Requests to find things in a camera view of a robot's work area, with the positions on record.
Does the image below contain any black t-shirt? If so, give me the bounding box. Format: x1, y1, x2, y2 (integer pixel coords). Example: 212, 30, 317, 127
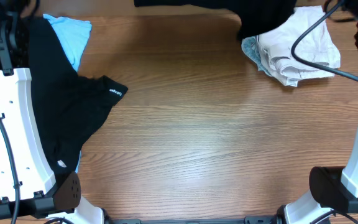
134, 0, 296, 40

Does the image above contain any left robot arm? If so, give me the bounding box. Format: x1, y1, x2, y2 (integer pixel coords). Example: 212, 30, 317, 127
0, 1, 109, 223

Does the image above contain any blue grey folded garment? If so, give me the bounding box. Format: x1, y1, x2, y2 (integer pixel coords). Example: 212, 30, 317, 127
241, 36, 271, 77

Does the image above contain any black shirt with logo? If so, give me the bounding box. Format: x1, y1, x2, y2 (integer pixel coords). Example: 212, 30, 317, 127
28, 18, 128, 174

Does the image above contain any white folded garment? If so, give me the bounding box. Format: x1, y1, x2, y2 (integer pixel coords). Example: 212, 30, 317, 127
256, 6, 341, 87

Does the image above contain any light blue shirt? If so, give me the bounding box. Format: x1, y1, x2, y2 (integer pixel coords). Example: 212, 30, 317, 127
44, 14, 94, 173

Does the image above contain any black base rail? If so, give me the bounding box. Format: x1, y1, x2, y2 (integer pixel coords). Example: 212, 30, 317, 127
104, 215, 285, 224

